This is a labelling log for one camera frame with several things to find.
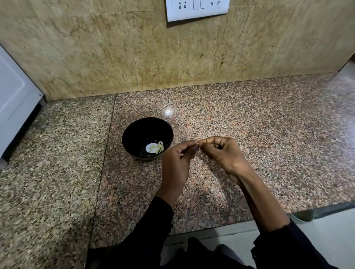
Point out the person's left hand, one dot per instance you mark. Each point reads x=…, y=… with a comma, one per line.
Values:
x=173, y=169

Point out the person's right hand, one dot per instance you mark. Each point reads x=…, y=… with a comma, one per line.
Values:
x=224, y=158

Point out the person's left thumb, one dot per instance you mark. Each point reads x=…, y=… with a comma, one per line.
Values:
x=188, y=144

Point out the person's right thumb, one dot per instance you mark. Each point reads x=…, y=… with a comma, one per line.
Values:
x=208, y=141

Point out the person's left forearm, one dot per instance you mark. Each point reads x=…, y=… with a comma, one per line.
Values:
x=159, y=219

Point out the person's right forearm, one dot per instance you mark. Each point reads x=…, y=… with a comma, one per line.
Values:
x=263, y=205

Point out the peeled white garlic clove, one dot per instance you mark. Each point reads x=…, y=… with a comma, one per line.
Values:
x=160, y=146
x=151, y=148

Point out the black bowl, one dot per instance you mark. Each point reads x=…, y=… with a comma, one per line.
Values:
x=138, y=133

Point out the person's dark clothing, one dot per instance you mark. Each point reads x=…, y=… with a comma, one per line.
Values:
x=205, y=256

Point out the white appliance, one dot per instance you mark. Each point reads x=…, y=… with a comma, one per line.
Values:
x=15, y=97

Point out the white wall socket plate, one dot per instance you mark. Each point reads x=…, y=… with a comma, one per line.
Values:
x=197, y=9

